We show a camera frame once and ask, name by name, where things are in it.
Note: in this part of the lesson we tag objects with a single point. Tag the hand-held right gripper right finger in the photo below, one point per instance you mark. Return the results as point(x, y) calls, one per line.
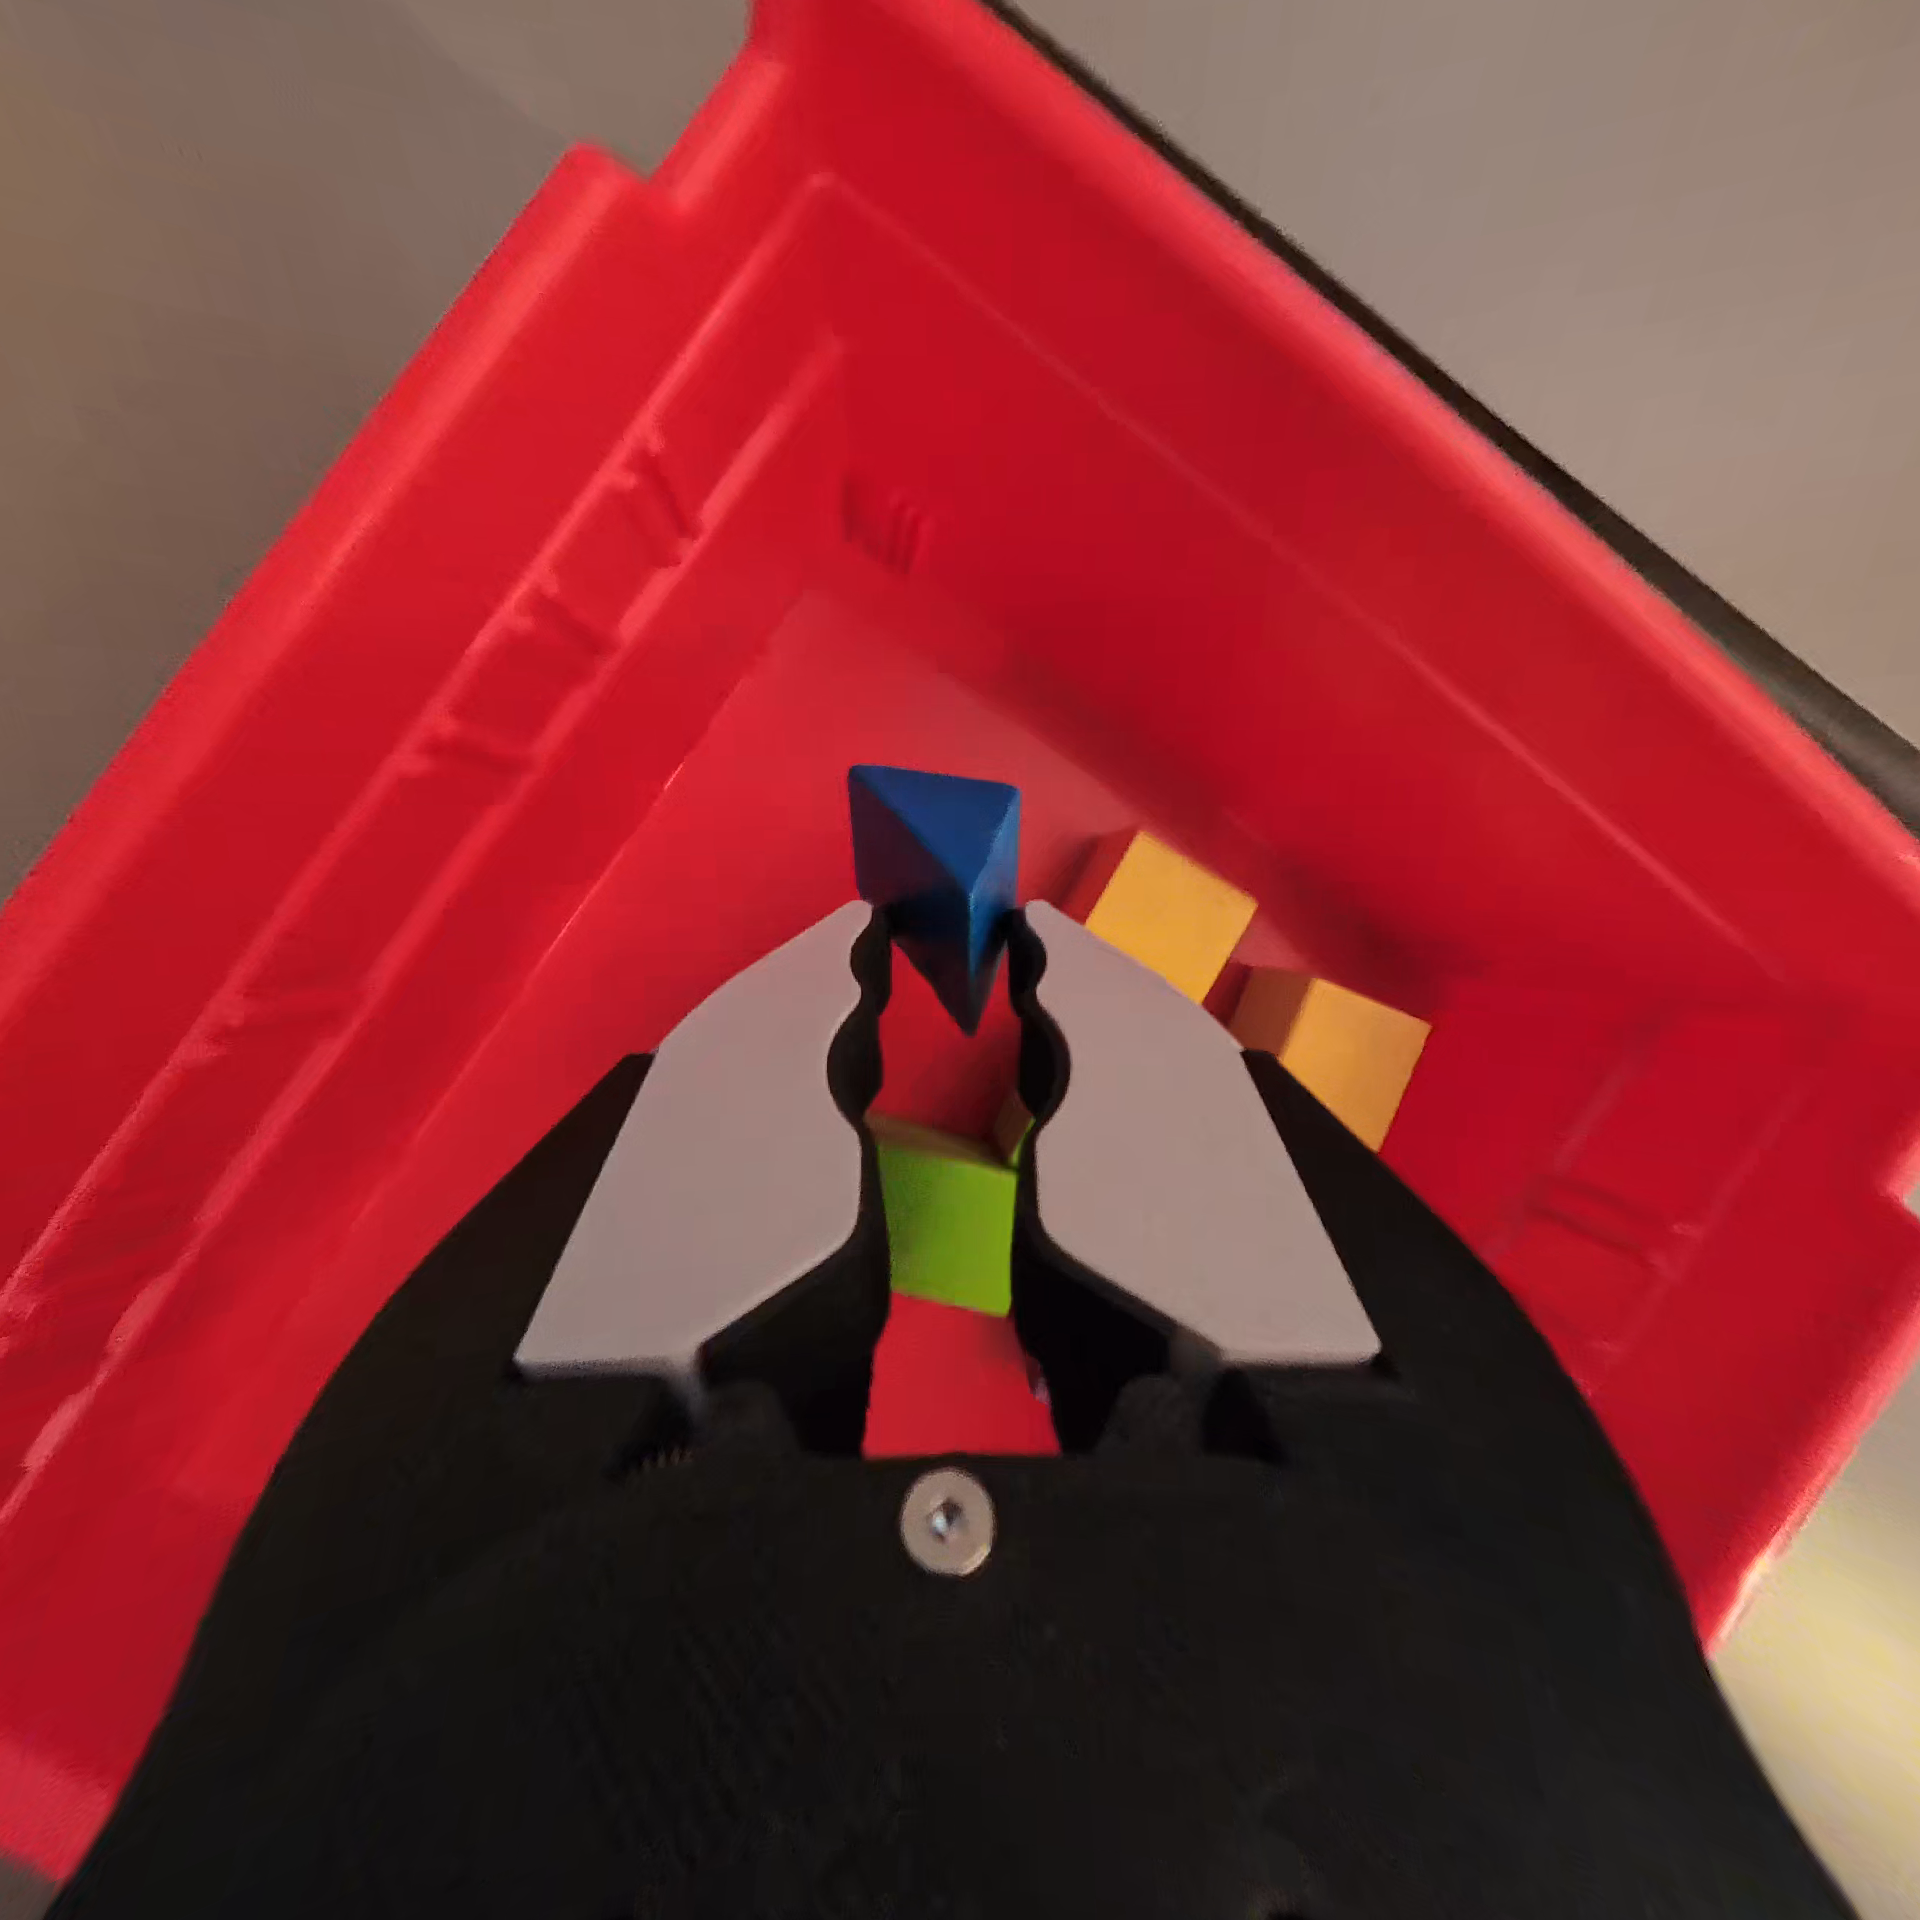
point(1203, 1201)

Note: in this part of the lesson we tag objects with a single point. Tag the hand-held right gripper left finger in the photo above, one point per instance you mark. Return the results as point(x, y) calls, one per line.
point(707, 1184)

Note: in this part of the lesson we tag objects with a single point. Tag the yellow wooden cube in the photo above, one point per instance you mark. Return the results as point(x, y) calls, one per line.
point(1336, 1049)

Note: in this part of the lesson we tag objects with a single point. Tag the green wooden block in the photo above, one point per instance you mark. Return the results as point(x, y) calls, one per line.
point(945, 1227)

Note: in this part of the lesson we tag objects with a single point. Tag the orange wooden block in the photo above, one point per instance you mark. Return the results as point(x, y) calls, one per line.
point(1167, 906)

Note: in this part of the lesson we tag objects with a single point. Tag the blue wooden triangle block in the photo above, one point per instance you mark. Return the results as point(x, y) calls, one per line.
point(928, 857)

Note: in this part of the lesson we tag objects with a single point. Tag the red plastic bin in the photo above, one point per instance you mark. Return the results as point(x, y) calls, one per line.
point(452, 752)

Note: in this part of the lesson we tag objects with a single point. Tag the table edge rail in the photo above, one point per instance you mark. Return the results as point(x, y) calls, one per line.
point(1653, 555)

